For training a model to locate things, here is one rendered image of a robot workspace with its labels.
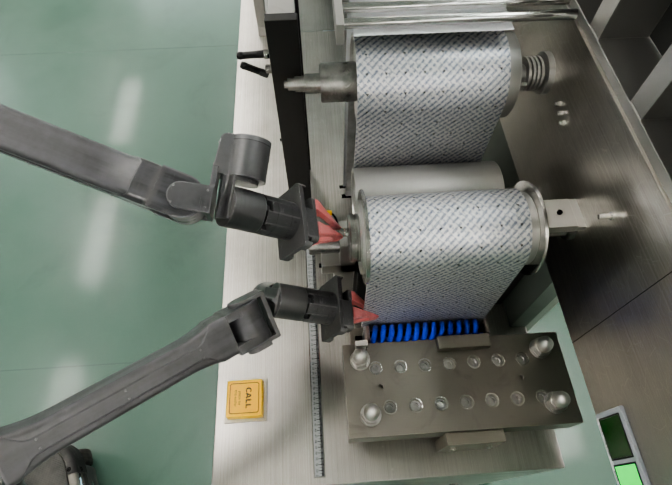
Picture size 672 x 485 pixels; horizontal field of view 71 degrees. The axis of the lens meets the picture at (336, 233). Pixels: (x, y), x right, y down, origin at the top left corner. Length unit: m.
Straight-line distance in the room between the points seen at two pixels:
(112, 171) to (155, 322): 1.52
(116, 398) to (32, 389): 1.56
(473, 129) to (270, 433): 0.68
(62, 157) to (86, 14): 3.02
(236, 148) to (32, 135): 0.24
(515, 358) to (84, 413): 0.69
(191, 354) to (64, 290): 1.68
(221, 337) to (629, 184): 0.59
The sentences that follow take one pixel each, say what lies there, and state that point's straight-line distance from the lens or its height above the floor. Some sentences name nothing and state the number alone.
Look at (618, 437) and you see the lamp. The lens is 0.79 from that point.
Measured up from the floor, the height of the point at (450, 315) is 1.05.
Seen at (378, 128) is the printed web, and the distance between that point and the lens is 0.80.
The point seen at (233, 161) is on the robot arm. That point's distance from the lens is 0.65.
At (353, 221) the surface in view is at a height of 1.29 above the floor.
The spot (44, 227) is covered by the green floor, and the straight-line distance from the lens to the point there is 2.59.
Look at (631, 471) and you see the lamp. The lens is 0.79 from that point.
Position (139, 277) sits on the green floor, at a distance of 2.25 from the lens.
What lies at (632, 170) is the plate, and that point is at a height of 1.42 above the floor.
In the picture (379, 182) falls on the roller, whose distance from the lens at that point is 0.81.
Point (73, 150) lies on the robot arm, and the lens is 0.68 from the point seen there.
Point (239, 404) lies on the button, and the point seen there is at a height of 0.92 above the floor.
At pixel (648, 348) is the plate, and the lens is 0.71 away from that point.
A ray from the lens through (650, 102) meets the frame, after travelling 0.69.
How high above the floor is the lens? 1.88
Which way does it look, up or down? 59 degrees down
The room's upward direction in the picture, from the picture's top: straight up
